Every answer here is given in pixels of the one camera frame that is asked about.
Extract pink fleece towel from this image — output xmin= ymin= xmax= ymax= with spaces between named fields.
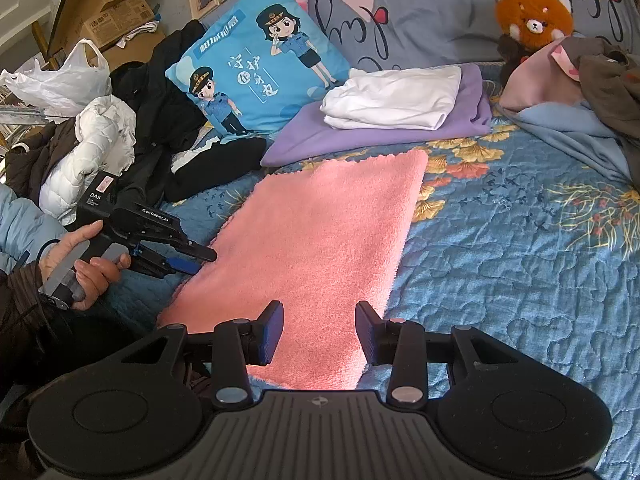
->
xmin=157 ymin=150 xmax=427 ymax=390

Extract person's left hand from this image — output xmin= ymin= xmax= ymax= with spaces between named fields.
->
xmin=38 ymin=220 xmax=131 ymax=311

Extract black garment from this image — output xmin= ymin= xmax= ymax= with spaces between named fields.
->
xmin=111 ymin=20 xmax=267 ymax=207

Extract white puffer jacket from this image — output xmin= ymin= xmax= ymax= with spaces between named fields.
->
xmin=38 ymin=94 xmax=137 ymax=226

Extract light blue jacket sleeve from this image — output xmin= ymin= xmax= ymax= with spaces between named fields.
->
xmin=0 ymin=183 xmax=66 ymax=274

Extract white plastic bag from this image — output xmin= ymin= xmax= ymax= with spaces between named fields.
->
xmin=1 ymin=39 xmax=112 ymax=117

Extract folded purple garment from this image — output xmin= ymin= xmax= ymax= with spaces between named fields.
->
xmin=260 ymin=63 xmax=495 ymax=168

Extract blue cartoon police pillow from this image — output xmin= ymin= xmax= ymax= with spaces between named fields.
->
xmin=165 ymin=0 xmax=350 ymax=139

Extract folded white garment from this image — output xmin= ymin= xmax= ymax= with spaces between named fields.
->
xmin=320 ymin=65 xmax=462 ymax=131

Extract cardboard boxes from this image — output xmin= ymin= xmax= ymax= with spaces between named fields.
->
xmin=47 ymin=0 xmax=165 ymax=70

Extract light blue garment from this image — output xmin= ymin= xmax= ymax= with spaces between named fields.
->
xmin=497 ymin=102 xmax=631 ymax=182

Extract pale pink garment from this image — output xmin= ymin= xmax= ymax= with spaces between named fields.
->
xmin=499 ymin=40 xmax=584 ymax=112

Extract grey-blue printed duvet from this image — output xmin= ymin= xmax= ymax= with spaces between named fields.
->
xmin=308 ymin=0 xmax=639 ymax=70

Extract dark grey garment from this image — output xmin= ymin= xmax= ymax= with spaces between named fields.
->
xmin=561 ymin=37 xmax=639 ymax=188

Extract red panda plush toy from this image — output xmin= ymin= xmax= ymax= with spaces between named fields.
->
xmin=495 ymin=0 xmax=574 ymax=72

